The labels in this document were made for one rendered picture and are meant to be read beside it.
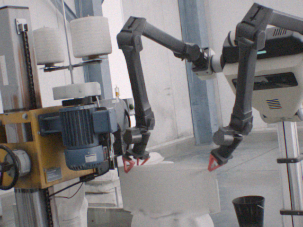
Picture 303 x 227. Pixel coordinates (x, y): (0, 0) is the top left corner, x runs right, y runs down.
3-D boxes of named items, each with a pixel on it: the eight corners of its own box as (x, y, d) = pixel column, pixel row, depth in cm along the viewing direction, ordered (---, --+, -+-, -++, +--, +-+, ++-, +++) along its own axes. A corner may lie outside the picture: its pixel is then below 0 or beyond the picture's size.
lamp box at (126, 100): (134, 115, 259) (132, 97, 258) (129, 116, 255) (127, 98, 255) (122, 116, 263) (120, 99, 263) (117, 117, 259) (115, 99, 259)
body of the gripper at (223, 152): (208, 153, 208) (218, 140, 205) (220, 149, 216) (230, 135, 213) (219, 164, 206) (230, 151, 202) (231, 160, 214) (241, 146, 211)
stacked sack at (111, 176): (151, 171, 551) (149, 157, 550) (112, 185, 497) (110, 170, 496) (120, 171, 575) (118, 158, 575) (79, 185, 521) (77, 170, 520)
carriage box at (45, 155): (97, 172, 232) (87, 101, 230) (41, 189, 204) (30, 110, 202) (57, 172, 246) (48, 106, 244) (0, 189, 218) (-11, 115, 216)
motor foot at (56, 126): (77, 131, 212) (75, 109, 211) (57, 135, 202) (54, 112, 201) (61, 132, 217) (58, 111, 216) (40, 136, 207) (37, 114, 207)
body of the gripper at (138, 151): (124, 153, 233) (129, 139, 230) (138, 149, 241) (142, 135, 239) (135, 161, 230) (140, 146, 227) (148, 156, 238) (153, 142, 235)
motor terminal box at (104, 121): (120, 136, 210) (116, 107, 210) (113, 138, 200) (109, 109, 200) (100, 138, 211) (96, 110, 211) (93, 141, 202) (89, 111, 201)
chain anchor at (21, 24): (31, 33, 211) (29, 17, 210) (22, 32, 207) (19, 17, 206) (26, 34, 212) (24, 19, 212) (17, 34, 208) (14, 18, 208)
